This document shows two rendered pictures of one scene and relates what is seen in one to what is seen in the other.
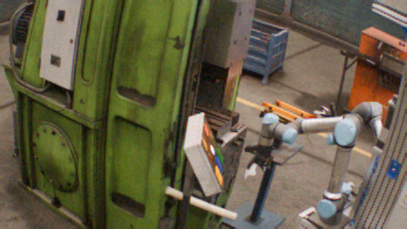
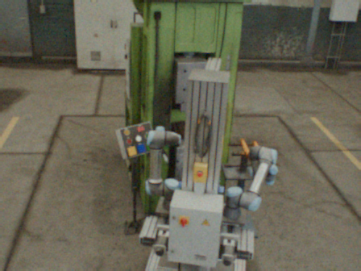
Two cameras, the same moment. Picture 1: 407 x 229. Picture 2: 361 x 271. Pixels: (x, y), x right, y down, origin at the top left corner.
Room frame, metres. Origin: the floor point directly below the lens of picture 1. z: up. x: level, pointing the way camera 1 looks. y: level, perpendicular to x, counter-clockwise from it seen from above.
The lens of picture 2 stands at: (0.40, -3.14, 2.83)
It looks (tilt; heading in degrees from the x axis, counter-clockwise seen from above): 26 degrees down; 54
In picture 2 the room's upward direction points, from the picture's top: 3 degrees clockwise
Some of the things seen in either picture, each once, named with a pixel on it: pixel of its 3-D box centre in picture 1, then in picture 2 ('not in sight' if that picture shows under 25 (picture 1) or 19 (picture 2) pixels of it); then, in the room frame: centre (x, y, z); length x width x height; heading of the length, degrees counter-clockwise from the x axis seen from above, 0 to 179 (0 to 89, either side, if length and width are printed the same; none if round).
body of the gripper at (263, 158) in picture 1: (263, 154); not in sight; (2.25, -0.33, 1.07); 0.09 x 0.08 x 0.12; 46
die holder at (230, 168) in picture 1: (189, 151); (188, 153); (2.87, 0.05, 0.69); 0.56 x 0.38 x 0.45; 67
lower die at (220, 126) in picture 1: (193, 116); (184, 131); (2.82, 0.06, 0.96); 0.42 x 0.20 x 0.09; 67
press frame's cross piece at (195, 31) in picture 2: not in sight; (191, 22); (2.92, 0.18, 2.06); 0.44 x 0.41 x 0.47; 67
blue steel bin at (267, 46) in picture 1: (242, 42); not in sight; (6.94, -0.36, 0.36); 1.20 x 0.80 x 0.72; 66
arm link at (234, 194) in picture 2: not in sight; (234, 196); (2.43, -1.16, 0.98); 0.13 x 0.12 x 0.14; 116
